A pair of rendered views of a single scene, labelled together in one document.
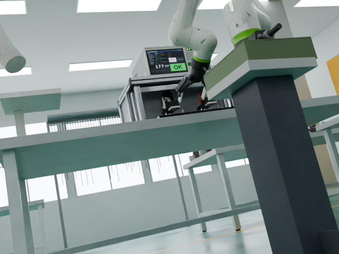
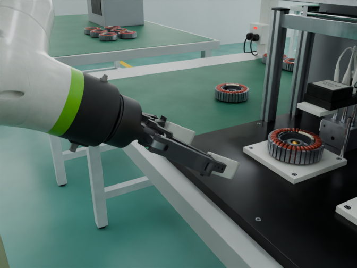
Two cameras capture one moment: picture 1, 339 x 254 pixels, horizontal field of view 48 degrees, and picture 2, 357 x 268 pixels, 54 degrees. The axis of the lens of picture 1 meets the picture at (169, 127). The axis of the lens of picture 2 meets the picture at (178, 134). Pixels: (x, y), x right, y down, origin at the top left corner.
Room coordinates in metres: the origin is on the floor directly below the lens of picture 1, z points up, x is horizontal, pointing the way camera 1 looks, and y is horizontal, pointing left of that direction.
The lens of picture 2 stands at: (1.81, -0.68, 1.13)
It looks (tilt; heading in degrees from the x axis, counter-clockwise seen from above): 25 degrees down; 81
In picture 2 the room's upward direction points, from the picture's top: straight up
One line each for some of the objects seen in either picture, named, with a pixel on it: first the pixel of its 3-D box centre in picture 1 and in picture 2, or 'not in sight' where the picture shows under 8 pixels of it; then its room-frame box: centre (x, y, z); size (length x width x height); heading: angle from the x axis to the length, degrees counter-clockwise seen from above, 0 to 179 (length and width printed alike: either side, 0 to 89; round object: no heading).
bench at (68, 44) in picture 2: not in sight; (94, 75); (1.55, 2.11, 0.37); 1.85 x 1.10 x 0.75; 110
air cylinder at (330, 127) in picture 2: not in sight; (340, 132); (2.28, -0.02, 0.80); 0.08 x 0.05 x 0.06; 110
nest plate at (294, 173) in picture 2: not in sight; (293, 155); (2.15, -0.07, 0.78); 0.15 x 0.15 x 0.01; 20
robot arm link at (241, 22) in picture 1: (243, 22); not in sight; (1.49, -0.40, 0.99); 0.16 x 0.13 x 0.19; 144
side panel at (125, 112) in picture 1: (128, 123); not in sight; (2.45, 0.26, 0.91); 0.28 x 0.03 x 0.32; 20
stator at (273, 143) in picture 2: not in sight; (295, 144); (2.14, -0.07, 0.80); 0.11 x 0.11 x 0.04
